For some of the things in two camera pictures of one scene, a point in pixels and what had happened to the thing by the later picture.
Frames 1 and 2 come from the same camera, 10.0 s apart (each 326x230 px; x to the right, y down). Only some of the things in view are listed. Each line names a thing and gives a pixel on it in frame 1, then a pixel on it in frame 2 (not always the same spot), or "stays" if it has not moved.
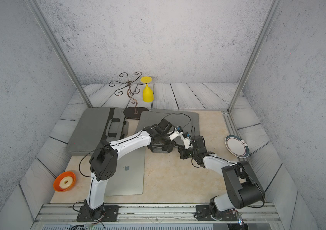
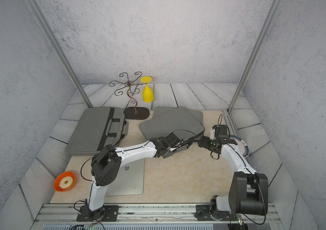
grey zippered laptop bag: x=96 y=125 stays
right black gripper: x=182 y=152 → x=205 y=140
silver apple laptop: x=129 y=179 stays
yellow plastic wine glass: x=147 y=94 stays
